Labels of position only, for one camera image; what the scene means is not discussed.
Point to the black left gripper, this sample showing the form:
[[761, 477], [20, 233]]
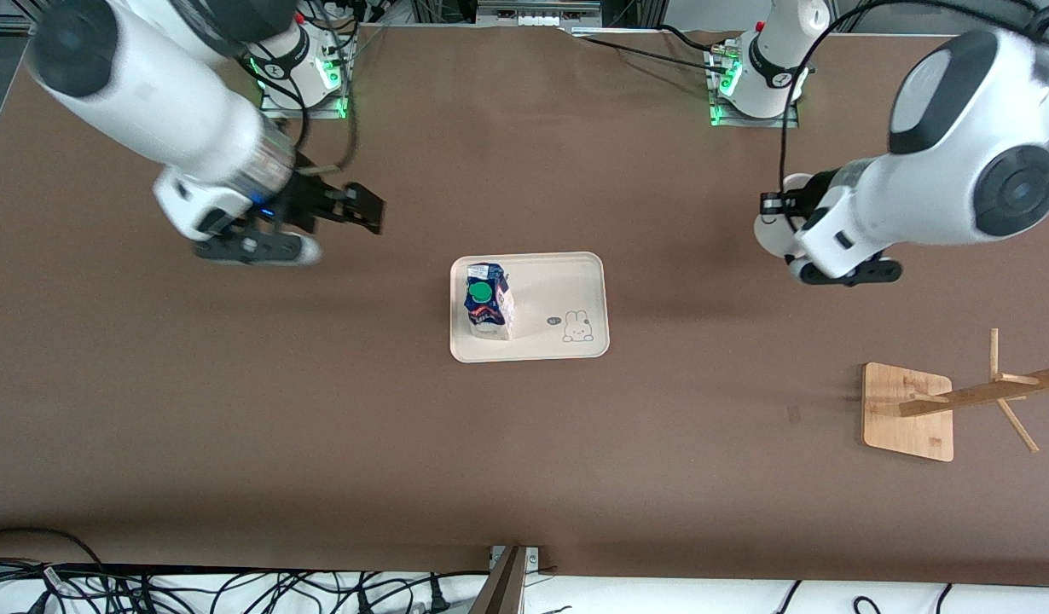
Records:
[[819, 189]]

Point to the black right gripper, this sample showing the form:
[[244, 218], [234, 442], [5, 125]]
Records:
[[310, 201]]

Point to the blue white milk carton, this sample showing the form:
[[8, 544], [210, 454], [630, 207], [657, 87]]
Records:
[[490, 320]]

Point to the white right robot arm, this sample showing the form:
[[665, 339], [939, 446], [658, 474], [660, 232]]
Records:
[[149, 102]]

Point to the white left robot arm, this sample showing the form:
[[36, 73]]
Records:
[[942, 196]]

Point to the cream rabbit print tray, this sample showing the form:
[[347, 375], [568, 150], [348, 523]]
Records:
[[550, 290]]

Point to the wooden mug tree stand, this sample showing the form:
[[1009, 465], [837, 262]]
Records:
[[904, 426]]

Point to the brown table mat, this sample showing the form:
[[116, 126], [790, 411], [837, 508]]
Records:
[[524, 469]]

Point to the black power plug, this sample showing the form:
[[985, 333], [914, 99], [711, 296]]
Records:
[[439, 601]]

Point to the aluminium profile bar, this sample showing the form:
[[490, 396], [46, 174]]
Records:
[[507, 588]]

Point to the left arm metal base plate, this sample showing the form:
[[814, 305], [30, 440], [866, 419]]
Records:
[[780, 122]]

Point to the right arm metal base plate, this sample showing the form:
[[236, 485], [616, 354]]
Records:
[[320, 112]]

